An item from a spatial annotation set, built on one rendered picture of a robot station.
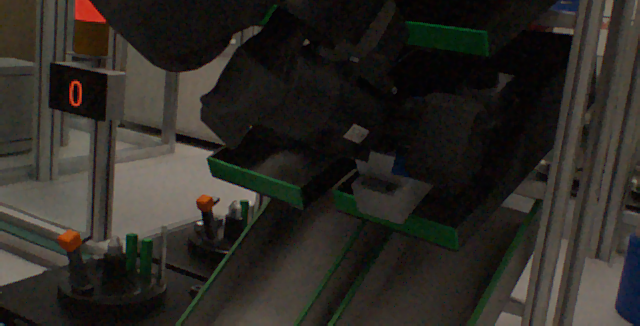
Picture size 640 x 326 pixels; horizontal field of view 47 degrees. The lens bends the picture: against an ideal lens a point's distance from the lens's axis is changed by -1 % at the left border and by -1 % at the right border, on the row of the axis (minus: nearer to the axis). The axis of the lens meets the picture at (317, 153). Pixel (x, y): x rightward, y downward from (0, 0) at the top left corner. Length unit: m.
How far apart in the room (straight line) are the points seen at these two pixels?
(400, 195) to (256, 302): 0.29
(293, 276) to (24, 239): 0.60
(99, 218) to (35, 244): 0.12
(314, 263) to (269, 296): 0.06
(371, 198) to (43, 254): 0.76
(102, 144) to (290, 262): 0.46
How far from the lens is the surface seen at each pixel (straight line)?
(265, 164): 0.76
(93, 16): 1.12
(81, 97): 1.13
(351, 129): 0.49
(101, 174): 1.19
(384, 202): 0.58
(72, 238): 0.92
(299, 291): 0.79
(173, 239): 1.22
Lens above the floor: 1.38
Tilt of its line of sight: 12 degrees down
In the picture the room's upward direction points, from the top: 6 degrees clockwise
